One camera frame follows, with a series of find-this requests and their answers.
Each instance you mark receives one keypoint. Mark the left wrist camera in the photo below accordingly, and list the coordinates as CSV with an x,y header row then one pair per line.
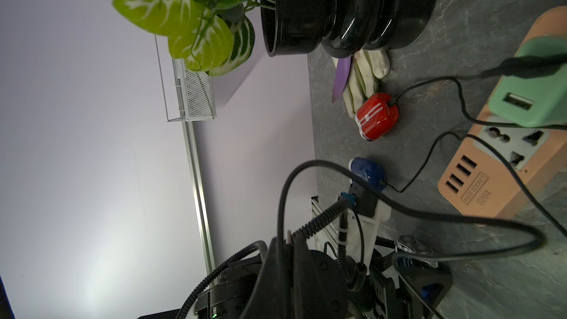
x,y
359,236

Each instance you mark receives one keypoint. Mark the blue electric shaver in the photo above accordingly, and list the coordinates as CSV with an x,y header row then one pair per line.
x,y
370,171
409,244

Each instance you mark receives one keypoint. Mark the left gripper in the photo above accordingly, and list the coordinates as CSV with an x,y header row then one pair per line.
x,y
418,287

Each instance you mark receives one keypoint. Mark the orange power strip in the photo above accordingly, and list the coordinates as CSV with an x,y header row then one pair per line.
x,y
480,180

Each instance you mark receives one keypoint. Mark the white mesh wall basket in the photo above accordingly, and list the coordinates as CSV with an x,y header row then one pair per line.
x,y
188,96

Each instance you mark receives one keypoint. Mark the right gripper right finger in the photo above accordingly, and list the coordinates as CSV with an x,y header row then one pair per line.
x,y
319,285

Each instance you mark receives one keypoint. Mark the red electric shaver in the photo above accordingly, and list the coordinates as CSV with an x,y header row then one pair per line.
x,y
376,116

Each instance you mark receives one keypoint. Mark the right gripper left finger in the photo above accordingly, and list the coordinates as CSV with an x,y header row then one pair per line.
x,y
270,297

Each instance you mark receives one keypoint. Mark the potted green plant black vase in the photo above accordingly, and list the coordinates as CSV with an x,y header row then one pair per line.
x,y
216,36

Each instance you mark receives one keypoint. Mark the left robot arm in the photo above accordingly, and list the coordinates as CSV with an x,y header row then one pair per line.
x,y
225,292

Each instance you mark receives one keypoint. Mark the green charger adapter top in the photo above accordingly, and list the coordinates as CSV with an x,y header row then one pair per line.
x,y
532,99

